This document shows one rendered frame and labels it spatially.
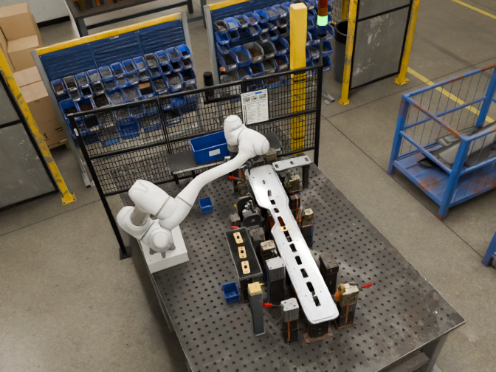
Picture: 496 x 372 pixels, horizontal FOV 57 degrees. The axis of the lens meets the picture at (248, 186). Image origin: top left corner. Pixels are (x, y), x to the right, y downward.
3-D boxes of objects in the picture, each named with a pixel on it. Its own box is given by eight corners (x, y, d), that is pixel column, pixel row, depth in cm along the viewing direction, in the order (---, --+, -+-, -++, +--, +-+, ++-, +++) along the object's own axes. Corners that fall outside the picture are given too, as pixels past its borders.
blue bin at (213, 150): (234, 154, 359) (232, 141, 350) (196, 164, 353) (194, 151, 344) (227, 142, 371) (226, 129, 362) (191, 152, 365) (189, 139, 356)
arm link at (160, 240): (163, 256, 311) (164, 258, 290) (141, 240, 309) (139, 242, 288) (177, 236, 314) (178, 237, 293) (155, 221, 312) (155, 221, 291)
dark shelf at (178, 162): (283, 150, 364) (283, 147, 362) (170, 175, 351) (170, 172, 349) (274, 134, 380) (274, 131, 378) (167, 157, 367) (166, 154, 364)
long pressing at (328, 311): (345, 316, 256) (345, 314, 254) (307, 326, 252) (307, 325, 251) (271, 164, 354) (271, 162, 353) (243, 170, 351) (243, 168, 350)
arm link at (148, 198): (139, 243, 305) (111, 224, 302) (153, 224, 312) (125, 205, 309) (158, 216, 236) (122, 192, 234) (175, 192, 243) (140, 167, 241)
